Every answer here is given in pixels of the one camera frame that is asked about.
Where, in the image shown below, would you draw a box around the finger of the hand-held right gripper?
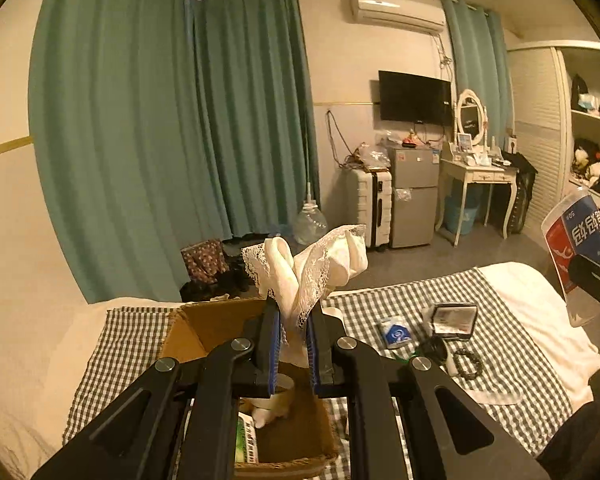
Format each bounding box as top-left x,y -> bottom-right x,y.
567,255 -> 600,323

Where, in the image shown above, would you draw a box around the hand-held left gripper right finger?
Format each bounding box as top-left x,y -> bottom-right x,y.
306,300 -> 550,480

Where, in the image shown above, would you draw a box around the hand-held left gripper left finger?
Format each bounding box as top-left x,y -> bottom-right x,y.
30,300 -> 283,480

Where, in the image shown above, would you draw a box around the plastic water bottle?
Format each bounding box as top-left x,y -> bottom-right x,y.
540,186 -> 600,328

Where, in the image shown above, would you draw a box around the brown cardboard box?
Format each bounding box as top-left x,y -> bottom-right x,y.
157,297 -> 341,478

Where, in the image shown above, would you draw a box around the green white carton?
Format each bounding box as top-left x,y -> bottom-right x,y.
234,410 -> 261,466

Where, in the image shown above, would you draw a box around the white lace cloth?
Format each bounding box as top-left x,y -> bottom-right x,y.
241,223 -> 369,367

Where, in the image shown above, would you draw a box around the black case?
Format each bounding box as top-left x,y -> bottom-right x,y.
430,302 -> 478,341

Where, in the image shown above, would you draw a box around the white blanket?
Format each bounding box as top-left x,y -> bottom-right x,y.
0,260 -> 600,480

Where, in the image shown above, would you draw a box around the blue white tissue packet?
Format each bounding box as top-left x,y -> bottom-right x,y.
378,316 -> 413,350

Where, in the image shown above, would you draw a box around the green checkered cloth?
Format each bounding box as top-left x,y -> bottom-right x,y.
62,266 -> 575,480

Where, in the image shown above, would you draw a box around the floral bag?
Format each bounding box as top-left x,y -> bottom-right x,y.
181,239 -> 227,286

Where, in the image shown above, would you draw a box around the black round container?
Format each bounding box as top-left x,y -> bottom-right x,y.
414,336 -> 449,367

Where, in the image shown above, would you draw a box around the clothes heap on shelves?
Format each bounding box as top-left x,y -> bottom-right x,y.
570,72 -> 600,201

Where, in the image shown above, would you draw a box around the large clear water jug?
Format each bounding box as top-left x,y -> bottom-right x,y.
294,182 -> 331,246

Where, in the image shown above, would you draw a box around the blue waste bin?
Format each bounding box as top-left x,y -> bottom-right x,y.
444,194 -> 480,235

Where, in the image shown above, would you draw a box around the white dressing table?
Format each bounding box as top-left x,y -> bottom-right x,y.
437,147 -> 519,247

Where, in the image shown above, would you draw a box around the white suitcase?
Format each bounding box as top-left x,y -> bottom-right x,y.
349,167 -> 395,251

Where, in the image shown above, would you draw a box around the white louvered wardrobe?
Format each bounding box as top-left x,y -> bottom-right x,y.
507,40 -> 600,241

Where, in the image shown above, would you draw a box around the grey small fridge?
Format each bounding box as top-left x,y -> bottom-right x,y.
387,144 -> 441,250

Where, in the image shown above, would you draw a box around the white oval vanity mirror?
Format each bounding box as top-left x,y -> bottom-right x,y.
454,89 -> 488,148

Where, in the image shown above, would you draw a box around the clear plastic bags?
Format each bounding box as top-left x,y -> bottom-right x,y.
352,142 -> 391,171

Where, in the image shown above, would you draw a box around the green curtain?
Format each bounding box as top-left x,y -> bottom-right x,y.
192,0 -> 321,241
27,0 -> 201,303
440,0 -> 514,161

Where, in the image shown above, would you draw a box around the white air conditioner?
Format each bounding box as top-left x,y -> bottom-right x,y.
350,0 -> 447,36

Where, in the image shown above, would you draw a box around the black bead bracelet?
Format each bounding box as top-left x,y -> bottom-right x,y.
452,347 -> 475,378

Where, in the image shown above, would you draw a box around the dark wall cable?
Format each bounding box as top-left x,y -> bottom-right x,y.
326,109 -> 349,168

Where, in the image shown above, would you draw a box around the black wall television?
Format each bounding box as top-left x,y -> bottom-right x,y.
378,70 -> 453,126

